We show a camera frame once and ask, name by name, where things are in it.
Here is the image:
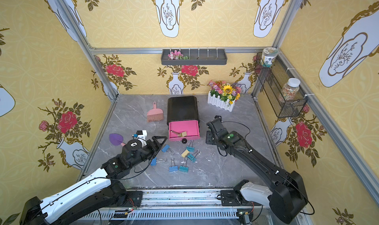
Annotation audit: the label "blue binder clip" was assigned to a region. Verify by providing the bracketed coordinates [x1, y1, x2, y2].
[161, 145, 175, 156]
[150, 158, 167, 166]
[169, 158, 179, 173]

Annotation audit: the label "pink top drawer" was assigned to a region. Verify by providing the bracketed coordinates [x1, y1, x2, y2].
[168, 120, 200, 142]

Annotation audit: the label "yellow binder clip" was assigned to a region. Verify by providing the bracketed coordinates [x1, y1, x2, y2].
[181, 150, 190, 158]
[170, 130, 187, 137]

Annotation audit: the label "teal binder clip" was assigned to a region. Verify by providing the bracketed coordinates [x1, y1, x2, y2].
[186, 150, 200, 162]
[178, 158, 189, 173]
[186, 140, 195, 152]

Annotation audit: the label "black drawer cabinet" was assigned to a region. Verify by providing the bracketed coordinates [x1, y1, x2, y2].
[167, 96, 199, 125]

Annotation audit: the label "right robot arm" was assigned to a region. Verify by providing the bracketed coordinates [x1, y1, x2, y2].
[206, 116, 309, 224]

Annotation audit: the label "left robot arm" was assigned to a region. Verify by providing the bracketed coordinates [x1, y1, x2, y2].
[19, 136, 167, 225]

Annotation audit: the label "pink hand broom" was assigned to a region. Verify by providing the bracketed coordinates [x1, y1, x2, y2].
[147, 102, 164, 122]

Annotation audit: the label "flower box with white fence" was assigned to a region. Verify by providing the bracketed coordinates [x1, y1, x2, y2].
[207, 81, 242, 112]

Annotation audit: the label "jar of colorful sprinkles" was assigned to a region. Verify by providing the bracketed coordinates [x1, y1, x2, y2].
[278, 78, 301, 103]

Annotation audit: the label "small pink flowers on shelf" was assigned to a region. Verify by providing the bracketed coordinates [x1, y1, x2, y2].
[167, 50, 189, 60]

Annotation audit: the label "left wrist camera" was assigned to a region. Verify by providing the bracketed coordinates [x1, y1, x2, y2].
[133, 130, 148, 140]

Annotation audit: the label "purple spatula with pink handle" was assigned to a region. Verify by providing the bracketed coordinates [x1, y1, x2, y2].
[109, 133, 125, 146]

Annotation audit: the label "metal base rail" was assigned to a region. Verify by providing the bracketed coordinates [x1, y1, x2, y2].
[70, 187, 311, 225]

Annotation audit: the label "black wire wall basket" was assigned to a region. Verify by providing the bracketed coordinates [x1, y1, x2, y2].
[252, 53, 308, 118]

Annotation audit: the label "grey wall shelf tray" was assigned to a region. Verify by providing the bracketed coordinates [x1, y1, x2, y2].
[160, 48, 228, 66]

